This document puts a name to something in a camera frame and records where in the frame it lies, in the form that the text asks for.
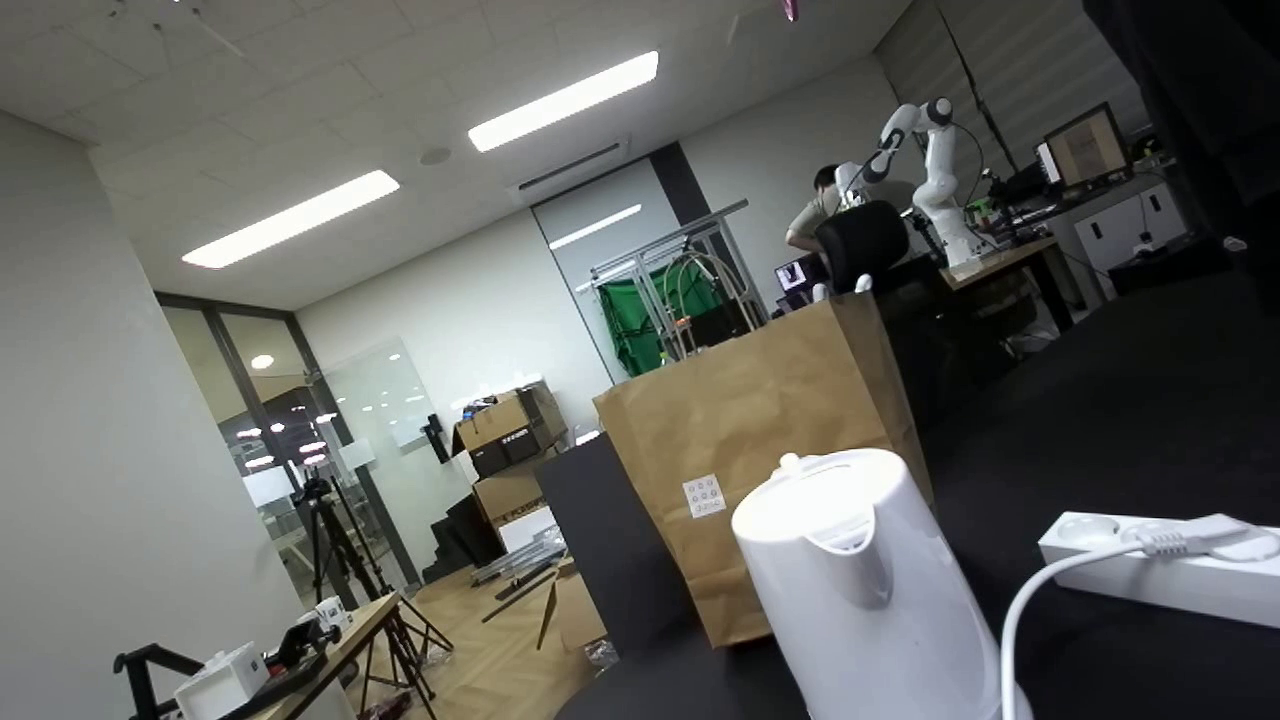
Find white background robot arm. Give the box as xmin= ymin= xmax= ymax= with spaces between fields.
xmin=864 ymin=98 xmax=980 ymax=271

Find green cloth backdrop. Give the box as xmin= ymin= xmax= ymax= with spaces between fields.
xmin=593 ymin=252 xmax=734 ymax=379

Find brown paper bag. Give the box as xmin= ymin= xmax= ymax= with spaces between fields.
xmin=594 ymin=297 xmax=930 ymax=646

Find stacked cardboard boxes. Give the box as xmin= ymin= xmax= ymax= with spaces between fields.
xmin=455 ymin=379 xmax=569 ymax=525

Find black office chair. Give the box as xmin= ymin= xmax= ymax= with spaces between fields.
xmin=818 ymin=198 xmax=913 ymax=293

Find person in grey shirt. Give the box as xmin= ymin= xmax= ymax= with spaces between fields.
xmin=785 ymin=160 xmax=861 ymax=257

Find white electric kettle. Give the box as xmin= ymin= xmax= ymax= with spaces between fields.
xmin=733 ymin=447 xmax=1036 ymax=720

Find wooden side table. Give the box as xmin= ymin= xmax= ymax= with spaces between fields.
xmin=247 ymin=596 xmax=395 ymax=720

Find wooden desk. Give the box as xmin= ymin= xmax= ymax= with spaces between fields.
xmin=938 ymin=234 xmax=1075 ymax=333

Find computer monitor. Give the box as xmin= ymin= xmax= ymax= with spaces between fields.
xmin=1044 ymin=103 xmax=1129 ymax=187

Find white box on table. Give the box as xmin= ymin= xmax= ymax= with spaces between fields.
xmin=177 ymin=643 xmax=267 ymax=720

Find white drawer cabinet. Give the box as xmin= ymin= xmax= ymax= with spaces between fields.
xmin=1075 ymin=184 xmax=1186 ymax=271

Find white power strip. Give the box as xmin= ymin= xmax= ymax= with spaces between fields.
xmin=1036 ymin=512 xmax=1280 ymax=627

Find metal clothes rail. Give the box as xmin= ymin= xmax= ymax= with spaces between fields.
xmin=580 ymin=203 xmax=764 ymax=377

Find black camera tripod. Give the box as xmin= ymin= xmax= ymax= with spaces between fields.
xmin=289 ymin=466 xmax=455 ymax=720

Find white kettle power cable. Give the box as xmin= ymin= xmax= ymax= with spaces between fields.
xmin=995 ymin=515 xmax=1280 ymax=720

